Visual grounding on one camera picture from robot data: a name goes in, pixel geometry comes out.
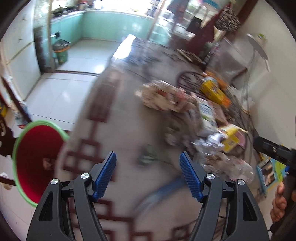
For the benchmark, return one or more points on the white two-door refrigerator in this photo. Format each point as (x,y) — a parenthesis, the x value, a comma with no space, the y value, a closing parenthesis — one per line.
(18,51)

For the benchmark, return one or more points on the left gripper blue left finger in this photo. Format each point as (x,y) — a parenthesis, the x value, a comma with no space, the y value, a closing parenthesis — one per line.
(89,188)

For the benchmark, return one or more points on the dark wooden carved chair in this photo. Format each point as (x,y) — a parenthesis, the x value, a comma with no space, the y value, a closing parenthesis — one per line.
(17,110)

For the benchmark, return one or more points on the clear plastic wrapper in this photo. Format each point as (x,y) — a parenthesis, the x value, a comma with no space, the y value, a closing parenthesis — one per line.
(211,144)

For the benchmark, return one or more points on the white desk lamp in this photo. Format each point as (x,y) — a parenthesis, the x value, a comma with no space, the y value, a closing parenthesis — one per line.
(257,42)

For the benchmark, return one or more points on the black small handbag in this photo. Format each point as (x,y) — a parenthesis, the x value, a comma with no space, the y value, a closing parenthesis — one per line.
(194,25)

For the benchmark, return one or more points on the paper wrapper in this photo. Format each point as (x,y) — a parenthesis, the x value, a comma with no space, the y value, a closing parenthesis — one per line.
(163,96)

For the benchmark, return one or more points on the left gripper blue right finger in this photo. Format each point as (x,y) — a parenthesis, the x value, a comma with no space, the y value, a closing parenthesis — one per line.
(207,189)

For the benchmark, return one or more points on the clear crushed plastic bottle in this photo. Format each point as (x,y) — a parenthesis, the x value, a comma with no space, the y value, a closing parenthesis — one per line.
(227,167)

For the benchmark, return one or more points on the colourful sticky note book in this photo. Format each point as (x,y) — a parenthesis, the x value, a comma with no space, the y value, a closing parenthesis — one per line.
(270,172)

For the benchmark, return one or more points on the yellow white box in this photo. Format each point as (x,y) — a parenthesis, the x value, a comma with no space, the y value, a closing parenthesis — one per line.
(230,141)

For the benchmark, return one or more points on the teal kitchen cabinets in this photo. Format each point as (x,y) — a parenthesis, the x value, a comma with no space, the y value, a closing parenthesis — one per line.
(99,25)

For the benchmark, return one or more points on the green kitchen trash bin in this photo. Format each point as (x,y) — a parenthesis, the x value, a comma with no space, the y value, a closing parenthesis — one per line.
(60,48)

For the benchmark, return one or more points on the clear zip bag with snacks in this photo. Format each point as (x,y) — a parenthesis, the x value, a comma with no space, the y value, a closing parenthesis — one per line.
(226,63)

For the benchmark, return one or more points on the yellow iced tea carton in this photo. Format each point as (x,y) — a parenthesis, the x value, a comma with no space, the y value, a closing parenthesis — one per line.
(214,93)

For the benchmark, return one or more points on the white blue milk carton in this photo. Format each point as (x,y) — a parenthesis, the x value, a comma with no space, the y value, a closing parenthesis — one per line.
(206,119)

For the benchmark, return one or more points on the red basket with green rim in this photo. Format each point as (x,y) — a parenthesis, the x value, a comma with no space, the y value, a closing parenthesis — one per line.
(39,139)

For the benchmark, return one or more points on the person's right hand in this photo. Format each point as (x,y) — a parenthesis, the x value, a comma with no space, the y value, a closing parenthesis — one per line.
(279,204)

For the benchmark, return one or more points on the black patterned hanging bag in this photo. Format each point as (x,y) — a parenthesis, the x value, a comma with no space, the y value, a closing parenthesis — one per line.
(227,21)

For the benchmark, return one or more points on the pink plastic bag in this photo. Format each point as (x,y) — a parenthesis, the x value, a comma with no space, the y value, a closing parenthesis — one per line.
(241,138)

